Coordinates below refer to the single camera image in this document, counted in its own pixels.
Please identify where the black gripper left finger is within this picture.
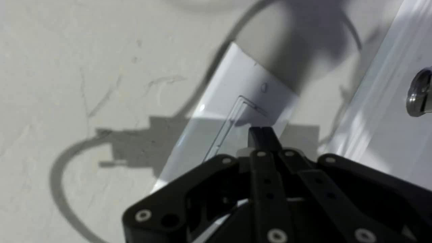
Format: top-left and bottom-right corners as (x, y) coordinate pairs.
(122, 154), (249, 243)

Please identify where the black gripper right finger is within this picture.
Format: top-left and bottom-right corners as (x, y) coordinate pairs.
(249, 127), (432, 243)

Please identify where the white front door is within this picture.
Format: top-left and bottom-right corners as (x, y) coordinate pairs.
(324, 0), (432, 190)

